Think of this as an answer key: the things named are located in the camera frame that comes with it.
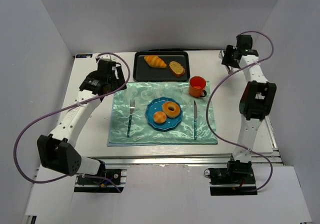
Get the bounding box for round bread roll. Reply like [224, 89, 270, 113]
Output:
[153, 111, 167, 124]

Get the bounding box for glazed donut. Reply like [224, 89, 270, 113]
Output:
[162, 101, 181, 118]

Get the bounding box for metal tongs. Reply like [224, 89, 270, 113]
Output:
[219, 50, 234, 74]

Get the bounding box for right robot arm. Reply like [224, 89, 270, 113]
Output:
[221, 33, 277, 179]

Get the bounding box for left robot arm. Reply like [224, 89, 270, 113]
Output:
[37, 59, 126, 177]

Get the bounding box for bread slice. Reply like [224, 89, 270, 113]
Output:
[169, 61, 186, 77]

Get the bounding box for black baking tray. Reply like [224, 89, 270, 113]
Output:
[132, 50, 190, 82]

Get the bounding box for orange mug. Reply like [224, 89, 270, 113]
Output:
[188, 76, 207, 98]

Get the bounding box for left blue table label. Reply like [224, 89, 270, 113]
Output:
[75, 54, 92, 58]

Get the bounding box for teal patterned placemat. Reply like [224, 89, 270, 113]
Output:
[108, 82, 218, 147]

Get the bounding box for croissant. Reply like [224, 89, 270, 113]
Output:
[144, 55, 167, 69]

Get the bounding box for blue dotted plate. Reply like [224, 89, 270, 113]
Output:
[145, 97, 183, 132]

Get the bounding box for fork with teal handle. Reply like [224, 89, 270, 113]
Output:
[126, 99, 135, 137]

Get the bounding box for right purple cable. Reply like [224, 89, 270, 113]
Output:
[205, 30, 275, 192]

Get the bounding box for purple cable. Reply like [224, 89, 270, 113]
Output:
[13, 52, 131, 194]
[205, 30, 275, 192]

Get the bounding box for aluminium table frame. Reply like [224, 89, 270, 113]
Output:
[22, 49, 286, 224]

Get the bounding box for knife with teal handle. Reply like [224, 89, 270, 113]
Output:
[193, 100, 198, 140]

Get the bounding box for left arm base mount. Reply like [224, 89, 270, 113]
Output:
[74, 164, 127, 193]

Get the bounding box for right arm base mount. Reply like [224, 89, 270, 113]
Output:
[203, 168, 258, 196]

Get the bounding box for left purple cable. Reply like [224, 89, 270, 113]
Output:
[13, 52, 131, 194]

